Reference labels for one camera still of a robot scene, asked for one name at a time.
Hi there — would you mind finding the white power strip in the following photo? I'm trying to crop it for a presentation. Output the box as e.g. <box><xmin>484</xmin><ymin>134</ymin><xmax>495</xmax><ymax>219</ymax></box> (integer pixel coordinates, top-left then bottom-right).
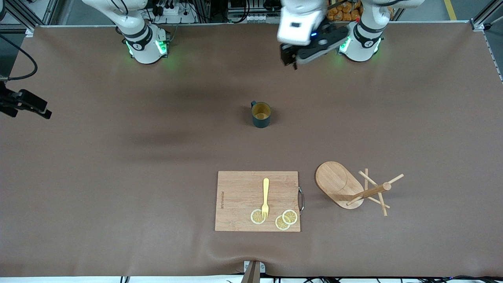
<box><xmin>151</xmin><ymin>3</ymin><xmax>197</xmax><ymax>24</ymax></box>

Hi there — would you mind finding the aluminium frame post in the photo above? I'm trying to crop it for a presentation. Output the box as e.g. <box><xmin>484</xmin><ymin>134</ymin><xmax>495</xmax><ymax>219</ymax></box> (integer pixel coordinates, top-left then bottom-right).
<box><xmin>470</xmin><ymin>0</ymin><xmax>503</xmax><ymax>32</ymax></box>
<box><xmin>6</xmin><ymin>0</ymin><xmax>59</xmax><ymax>37</ymax></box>

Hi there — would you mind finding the wooden mug tree rack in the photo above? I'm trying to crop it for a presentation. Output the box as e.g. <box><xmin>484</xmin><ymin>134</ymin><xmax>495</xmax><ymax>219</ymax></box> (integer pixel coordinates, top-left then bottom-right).
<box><xmin>315</xmin><ymin>161</ymin><xmax>404</xmax><ymax>217</ymax></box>

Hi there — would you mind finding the long white socket strip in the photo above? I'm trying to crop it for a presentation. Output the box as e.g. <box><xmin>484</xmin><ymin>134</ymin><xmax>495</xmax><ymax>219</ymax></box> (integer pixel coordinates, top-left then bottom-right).
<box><xmin>228</xmin><ymin>12</ymin><xmax>280</xmax><ymax>23</ymax></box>

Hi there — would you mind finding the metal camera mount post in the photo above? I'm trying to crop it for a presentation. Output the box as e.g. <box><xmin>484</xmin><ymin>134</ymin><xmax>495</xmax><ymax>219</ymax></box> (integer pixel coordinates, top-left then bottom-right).
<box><xmin>240</xmin><ymin>260</ymin><xmax>266</xmax><ymax>283</ymax></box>

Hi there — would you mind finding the brown table mat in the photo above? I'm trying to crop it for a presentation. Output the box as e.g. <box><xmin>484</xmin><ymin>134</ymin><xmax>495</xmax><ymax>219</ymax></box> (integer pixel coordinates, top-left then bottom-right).
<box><xmin>0</xmin><ymin>22</ymin><xmax>503</xmax><ymax>277</ymax></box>

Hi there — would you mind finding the dark green ribbed cup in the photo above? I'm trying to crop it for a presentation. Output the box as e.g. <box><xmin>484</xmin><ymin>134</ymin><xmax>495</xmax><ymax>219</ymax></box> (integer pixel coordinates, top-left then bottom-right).
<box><xmin>251</xmin><ymin>101</ymin><xmax>272</xmax><ymax>129</ymax></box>

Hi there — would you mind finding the wooden cutting board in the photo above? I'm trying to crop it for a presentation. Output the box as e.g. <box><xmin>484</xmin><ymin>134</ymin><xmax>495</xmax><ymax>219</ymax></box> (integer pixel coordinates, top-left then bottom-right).
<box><xmin>215</xmin><ymin>171</ymin><xmax>301</xmax><ymax>232</ymax></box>

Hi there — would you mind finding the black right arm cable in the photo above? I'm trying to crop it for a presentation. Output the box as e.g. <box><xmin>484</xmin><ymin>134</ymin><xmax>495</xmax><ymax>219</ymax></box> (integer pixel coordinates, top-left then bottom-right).
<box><xmin>0</xmin><ymin>35</ymin><xmax>38</xmax><ymax>81</ymax></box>

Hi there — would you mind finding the orange packaged goods pile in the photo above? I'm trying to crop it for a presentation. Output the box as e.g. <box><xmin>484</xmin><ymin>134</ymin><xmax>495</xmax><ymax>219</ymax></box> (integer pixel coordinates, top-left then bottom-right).
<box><xmin>326</xmin><ymin>0</ymin><xmax>364</xmax><ymax>22</ymax></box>

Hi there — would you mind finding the yellow plastic fork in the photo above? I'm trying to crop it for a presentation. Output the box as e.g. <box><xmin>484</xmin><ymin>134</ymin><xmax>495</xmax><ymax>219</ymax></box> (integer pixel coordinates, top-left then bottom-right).
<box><xmin>261</xmin><ymin>178</ymin><xmax>270</xmax><ymax>219</ymax></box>

